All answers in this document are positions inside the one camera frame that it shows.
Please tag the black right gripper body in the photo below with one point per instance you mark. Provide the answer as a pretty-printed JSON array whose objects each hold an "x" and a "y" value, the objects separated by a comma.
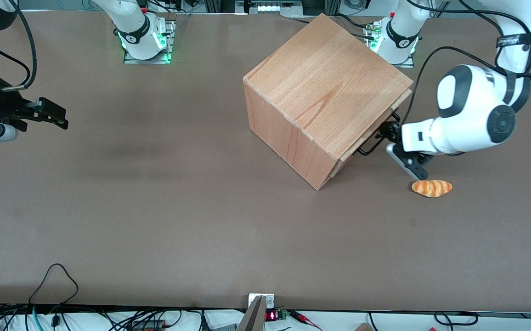
[{"x": 2, "y": 103}]

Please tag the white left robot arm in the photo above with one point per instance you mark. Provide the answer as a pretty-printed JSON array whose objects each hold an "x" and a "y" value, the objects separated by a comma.
[{"x": 472, "y": 119}]

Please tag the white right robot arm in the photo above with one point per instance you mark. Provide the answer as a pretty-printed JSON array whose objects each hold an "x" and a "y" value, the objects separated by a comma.
[{"x": 139, "y": 27}]

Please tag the wooden drawer cabinet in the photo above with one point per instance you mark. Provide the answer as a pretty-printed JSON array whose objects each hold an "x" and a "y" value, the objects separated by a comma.
[{"x": 320, "y": 87}]

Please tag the striped bread roll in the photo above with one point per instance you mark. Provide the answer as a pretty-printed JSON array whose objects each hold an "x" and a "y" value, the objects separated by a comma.
[{"x": 432, "y": 188}]

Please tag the lit white rack unit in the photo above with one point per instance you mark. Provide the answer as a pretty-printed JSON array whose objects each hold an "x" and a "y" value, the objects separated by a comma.
[{"x": 270, "y": 6}]

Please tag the brown cardboard piece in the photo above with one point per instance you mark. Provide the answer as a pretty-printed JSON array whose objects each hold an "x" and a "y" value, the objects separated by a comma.
[{"x": 363, "y": 327}]

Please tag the red black clip leads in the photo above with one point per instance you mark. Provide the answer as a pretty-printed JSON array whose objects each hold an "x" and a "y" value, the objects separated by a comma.
[{"x": 304, "y": 318}]

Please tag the red digit display module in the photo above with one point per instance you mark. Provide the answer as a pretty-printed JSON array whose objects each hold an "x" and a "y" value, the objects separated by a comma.
[{"x": 274, "y": 315}]

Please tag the black orange device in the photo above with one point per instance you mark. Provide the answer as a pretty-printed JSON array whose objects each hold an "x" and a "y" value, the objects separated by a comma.
[{"x": 148, "y": 325}]

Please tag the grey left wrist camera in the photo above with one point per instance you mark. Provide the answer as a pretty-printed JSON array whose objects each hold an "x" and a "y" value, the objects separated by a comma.
[{"x": 410, "y": 162}]

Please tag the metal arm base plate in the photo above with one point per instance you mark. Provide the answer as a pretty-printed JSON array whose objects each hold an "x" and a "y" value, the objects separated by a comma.
[
  {"x": 132, "y": 59},
  {"x": 408, "y": 63}
]

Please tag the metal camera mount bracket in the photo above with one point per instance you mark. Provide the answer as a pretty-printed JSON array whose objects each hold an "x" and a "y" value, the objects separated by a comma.
[{"x": 258, "y": 312}]

